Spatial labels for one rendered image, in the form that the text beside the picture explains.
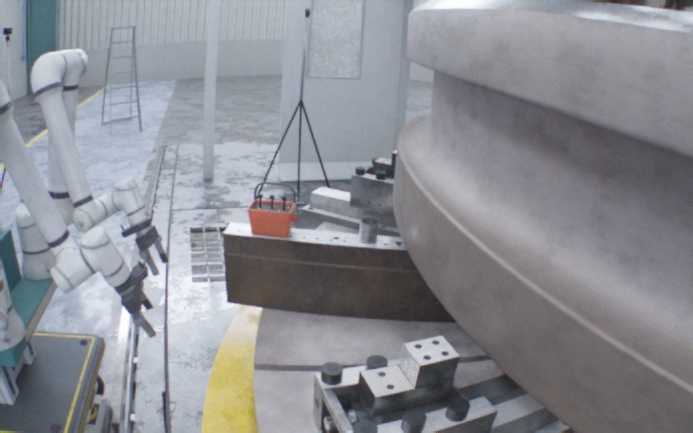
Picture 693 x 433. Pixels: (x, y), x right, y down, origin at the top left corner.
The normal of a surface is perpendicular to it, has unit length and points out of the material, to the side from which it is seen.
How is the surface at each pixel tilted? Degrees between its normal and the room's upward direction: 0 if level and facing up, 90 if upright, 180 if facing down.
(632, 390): 90
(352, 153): 90
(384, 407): 90
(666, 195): 90
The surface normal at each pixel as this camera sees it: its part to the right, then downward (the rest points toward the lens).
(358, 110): 0.28, 0.36
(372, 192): -0.44, 0.29
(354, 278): -0.07, 0.35
